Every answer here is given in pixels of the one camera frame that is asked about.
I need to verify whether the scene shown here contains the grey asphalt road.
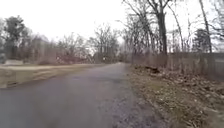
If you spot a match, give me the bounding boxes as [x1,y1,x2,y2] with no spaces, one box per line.
[0,62,171,128]

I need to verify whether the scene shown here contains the wood of bare trees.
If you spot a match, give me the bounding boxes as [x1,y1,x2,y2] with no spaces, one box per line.
[0,14,121,66]

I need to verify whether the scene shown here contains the row of bare trees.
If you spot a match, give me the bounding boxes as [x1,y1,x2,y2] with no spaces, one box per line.
[118,0,224,64]

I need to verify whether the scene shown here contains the leaf-strewn dirt verge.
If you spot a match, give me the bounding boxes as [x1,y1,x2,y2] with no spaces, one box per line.
[125,63,224,128]

